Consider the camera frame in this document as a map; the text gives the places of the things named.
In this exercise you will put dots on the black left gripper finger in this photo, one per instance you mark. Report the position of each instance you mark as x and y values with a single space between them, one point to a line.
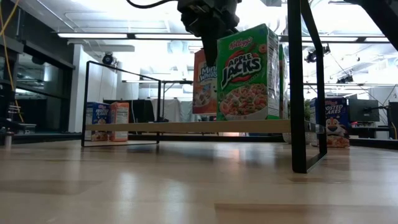
210 51

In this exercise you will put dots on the orange Mini Wheats cereal box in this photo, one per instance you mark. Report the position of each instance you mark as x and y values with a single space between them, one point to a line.
119 121
203 93

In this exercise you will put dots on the green Apple Jacks cereal box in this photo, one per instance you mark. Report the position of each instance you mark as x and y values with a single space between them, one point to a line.
245 77
283 81

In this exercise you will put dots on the blue Frosted Flakes cereal box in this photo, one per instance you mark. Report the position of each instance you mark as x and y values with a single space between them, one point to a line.
337 124
98 115

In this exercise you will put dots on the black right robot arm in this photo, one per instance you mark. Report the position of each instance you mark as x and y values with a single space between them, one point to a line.
382 18

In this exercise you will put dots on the white hanging cloth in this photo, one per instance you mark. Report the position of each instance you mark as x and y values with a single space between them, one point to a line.
172 110

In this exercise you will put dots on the black ceiling spot lamp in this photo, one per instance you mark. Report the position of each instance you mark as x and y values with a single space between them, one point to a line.
108 59
311 56

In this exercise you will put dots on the round bushy green potted plant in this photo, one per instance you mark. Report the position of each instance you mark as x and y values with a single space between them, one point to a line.
307 112

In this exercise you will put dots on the long ceiling light strip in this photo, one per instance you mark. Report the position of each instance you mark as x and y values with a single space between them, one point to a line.
93 35
342 39

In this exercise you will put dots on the black computer monitor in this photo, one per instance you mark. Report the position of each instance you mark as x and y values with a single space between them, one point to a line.
363 110

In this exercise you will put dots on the wooden shelf with black frame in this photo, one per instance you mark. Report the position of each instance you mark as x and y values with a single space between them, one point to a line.
186 126

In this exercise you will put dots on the black aluminium table frame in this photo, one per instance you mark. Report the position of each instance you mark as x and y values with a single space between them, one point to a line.
186 137

